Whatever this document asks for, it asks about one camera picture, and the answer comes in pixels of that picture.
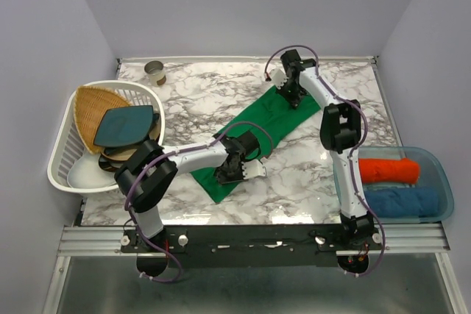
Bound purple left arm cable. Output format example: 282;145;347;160
124;121;274;284

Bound white plastic laundry basket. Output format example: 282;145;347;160
47;80;166;199

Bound woven wicker tray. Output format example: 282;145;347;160
74;86;132;154

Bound clear blue plastic bin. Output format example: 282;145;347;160
333;146;454;224

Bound dark stacked bowls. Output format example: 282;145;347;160
98;145;138;172

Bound green t shirt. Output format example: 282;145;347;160
189;85;321;204

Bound rolled blue t shirt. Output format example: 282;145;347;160
364;187;439;219

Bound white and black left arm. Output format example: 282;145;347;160
114;131;266;251

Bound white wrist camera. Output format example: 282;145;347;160
265;68;288;90
241;160;266;180

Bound rolled orange t shirt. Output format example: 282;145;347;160
359;158;420;185

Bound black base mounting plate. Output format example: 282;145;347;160
120;224;381;269

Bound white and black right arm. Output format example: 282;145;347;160
269;49;376;249

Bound white table edge trim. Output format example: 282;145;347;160
118;56;377;64

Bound metal cup with cork base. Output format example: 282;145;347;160
144;60;166;86

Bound white bowl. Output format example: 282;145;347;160
67;152;115;189

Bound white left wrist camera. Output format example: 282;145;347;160
241;160;266;180

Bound dark teal plate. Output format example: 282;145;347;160
93;105;160;148

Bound aluminium rail frame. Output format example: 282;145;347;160
43;224;468;313

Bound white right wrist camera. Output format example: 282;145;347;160
265;68;288;90

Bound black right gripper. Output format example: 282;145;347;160
274;78;305;109

